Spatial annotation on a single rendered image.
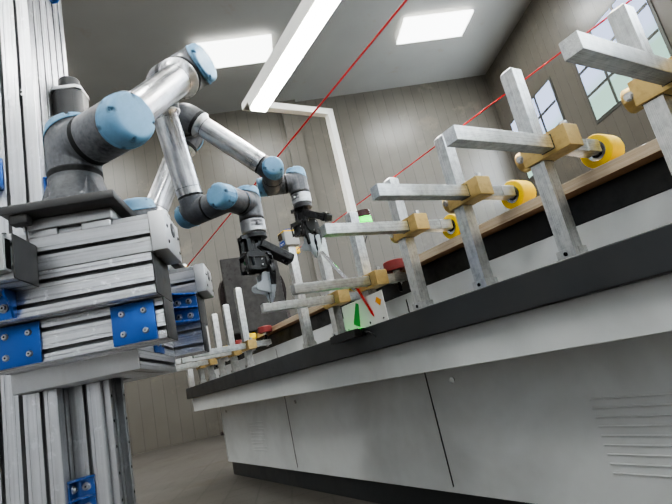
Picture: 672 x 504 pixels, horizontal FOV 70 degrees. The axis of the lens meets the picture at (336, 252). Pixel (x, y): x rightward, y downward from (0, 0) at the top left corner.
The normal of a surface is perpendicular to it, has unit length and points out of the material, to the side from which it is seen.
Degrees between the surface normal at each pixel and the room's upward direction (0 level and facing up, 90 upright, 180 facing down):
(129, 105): 95
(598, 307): 90
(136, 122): 95
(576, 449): 90
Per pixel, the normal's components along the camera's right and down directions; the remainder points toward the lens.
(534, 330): -0.85, 0.06
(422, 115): 0.09, -0.26
